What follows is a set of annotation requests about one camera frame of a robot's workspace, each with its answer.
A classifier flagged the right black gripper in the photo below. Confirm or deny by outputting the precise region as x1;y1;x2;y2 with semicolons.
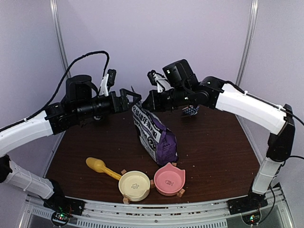
141;85;191;113

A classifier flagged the purple puppy food bag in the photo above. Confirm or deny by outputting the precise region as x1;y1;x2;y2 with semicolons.
132;102;178;167

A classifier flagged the yellow plastic scoop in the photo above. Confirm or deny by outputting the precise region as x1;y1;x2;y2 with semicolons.
85;157;122;181

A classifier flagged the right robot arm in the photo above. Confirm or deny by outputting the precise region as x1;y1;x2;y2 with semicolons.
142;59;295;210

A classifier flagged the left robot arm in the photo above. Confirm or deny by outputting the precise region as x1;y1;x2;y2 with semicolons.
0;70;142;211

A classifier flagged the pink cat-ear pet bowl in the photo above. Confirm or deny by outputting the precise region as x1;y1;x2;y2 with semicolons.
153;162;186;196

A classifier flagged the cream pet bowl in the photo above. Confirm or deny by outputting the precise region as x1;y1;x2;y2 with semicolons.
118;171;151;202

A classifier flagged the dark blue white bowl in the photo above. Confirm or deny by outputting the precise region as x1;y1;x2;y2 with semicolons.
93;115;105;121

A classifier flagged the blue zigzag patterned bowl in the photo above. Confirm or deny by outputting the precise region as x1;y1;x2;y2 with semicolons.
182;105;200;116

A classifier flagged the wooden block front right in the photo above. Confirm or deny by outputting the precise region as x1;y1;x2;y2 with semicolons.
177;189;185;198

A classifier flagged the wooden block front left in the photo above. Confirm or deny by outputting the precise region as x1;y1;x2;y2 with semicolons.
123;197;130;205

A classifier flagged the left circuit board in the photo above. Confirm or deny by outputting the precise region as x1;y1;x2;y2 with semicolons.
51;212;71;227

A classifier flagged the circuit board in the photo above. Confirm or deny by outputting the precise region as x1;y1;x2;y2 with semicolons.
242;212;261;226
51;212;71;227

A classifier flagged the right circuit board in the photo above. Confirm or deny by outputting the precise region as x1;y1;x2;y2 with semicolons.
242;212;261;226

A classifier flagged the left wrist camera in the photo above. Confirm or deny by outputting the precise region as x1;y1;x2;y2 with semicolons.
99;69;117;96

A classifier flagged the left black braided cable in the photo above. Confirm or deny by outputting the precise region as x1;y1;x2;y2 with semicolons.
14;50;111;119

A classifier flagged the left aluminium frame post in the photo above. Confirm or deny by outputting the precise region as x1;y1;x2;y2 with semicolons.
49;0;68;71

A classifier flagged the aluminium frame post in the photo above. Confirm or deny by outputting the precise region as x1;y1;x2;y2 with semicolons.
49;0;68;71
236;0;259;86

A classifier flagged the right aluminium frame post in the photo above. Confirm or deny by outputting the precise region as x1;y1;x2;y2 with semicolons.
236;0;259;86

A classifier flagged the front aluminium rail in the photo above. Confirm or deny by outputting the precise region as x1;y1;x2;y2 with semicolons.
17;185;295;228

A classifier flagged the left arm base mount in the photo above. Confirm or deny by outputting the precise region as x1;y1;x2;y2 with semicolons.
42;179;85;216

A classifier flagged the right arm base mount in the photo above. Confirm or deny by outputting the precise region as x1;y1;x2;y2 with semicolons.
227;190;268;215

